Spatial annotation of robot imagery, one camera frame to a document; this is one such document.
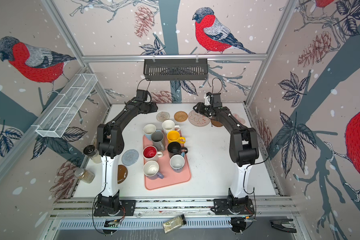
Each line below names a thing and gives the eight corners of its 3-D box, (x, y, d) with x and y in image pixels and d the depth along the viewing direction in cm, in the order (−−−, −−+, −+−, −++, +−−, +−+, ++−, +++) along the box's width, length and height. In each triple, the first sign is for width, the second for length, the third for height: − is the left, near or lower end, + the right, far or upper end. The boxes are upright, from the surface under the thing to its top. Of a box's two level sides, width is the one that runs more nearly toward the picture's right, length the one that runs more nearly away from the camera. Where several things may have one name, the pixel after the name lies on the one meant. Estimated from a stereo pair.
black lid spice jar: (92, 163, 92) (81, 153, 81) (96, 154, 95) (85, 144, 85) (102, 163, 92) (92, 153, 81) (105, 154, 95) (96, 144, 85)
